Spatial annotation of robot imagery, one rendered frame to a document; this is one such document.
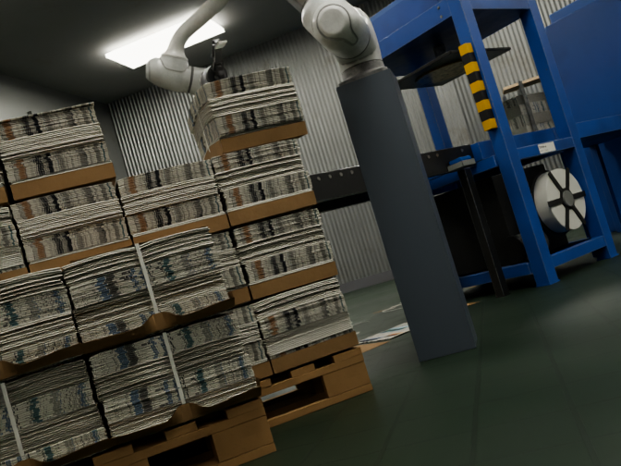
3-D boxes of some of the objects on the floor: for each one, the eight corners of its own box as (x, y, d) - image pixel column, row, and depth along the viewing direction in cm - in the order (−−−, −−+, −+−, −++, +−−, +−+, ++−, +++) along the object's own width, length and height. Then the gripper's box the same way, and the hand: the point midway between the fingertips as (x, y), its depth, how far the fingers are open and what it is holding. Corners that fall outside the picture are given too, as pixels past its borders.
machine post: (550, 285, 344) (456, -11, 352) (535, 288, 351) (444, -3, 359) (560, 280, 350) (468, -10, 357) (545, 283, 357) (455, -2, 364)
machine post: (611, 258, 381) (525, -9, 389) (596, 261, 388) (512, -2, 396) (619, 254, 387) (534, -9, 394) (604, 257, 394) (521, -2, 401)
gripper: (216, 41, 255) (228, 23, 235) (234, 107, 257) (248, 95, 237) (197, 44, 253) (207, 27, 233) (214, 112, 255) (226, 100, 234)
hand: (227, 62), depth 236 cm, fingers open, 13 cm apart
